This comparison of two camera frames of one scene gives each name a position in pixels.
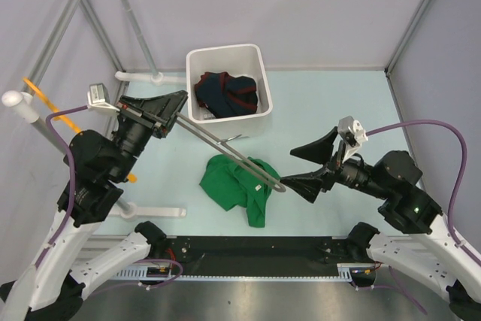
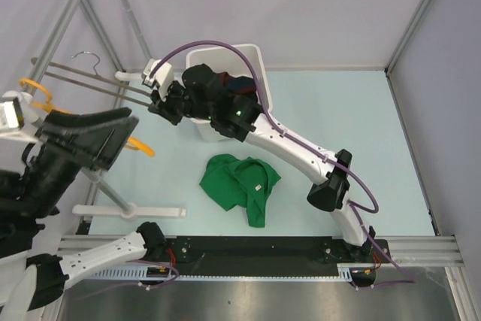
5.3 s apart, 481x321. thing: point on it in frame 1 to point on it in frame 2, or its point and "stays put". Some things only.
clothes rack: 24,104 stays put
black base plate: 223,254 stays put
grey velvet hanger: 218,146 to 95,74
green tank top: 233,185 stays put
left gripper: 166,105 to 101,143
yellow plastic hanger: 131,177 to 50,107
